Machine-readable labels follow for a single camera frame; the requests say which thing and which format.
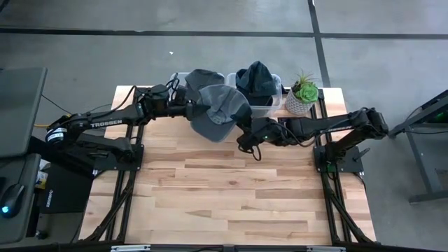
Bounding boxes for white triangle-pattern plant pot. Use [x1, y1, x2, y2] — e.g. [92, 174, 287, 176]
[285, 87, 316, 116]

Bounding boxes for black aluminium frame rails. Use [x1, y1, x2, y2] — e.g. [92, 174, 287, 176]
[83, 87, 145, 243]
[311, 89, 375, 244]

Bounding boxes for black Trossen box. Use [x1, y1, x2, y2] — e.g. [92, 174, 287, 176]
[38, 164, 96, 215]

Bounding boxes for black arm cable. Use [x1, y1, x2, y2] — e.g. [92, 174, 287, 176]
[104, 77, 181, 118]
[236, 120, 337, 162]

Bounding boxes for green succulent plant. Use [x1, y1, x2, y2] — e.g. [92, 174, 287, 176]
[292, 69, 320, 105]

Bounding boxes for black computer mouse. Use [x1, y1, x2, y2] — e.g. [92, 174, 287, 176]
[0, 183, 26, 220]

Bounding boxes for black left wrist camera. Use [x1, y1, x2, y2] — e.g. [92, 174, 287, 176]
[143, 83, 172, 106]

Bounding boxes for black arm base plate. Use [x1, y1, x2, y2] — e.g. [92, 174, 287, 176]
[91, 143, 145, 172]
[314, 145, 365, 174]

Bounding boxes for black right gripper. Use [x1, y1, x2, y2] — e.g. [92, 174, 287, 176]
[237, 115, 285, 148]

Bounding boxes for grey side desk top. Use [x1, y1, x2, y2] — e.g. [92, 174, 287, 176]
[0, 153, 42, 245]

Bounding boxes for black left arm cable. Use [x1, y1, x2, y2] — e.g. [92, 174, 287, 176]
[104, 77, 181, 118]

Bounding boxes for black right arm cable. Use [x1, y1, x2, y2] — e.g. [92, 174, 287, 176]
[236, 120, 337, 162]

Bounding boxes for dark navy baseball cap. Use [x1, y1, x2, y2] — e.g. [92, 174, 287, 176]
[234, 60, 278, 99]

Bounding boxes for cap with grey underbrim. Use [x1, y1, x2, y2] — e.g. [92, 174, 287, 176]
[190, 84, 253, 144]

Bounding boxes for black table edge rail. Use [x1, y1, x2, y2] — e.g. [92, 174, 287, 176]
[0, 240, 448, 252]

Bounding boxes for dark teal baseball cap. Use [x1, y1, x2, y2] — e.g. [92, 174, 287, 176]
[244, 94, 274, 107]

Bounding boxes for black metal desk frame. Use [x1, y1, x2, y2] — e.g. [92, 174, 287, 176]
[388, 89, 448, 204]

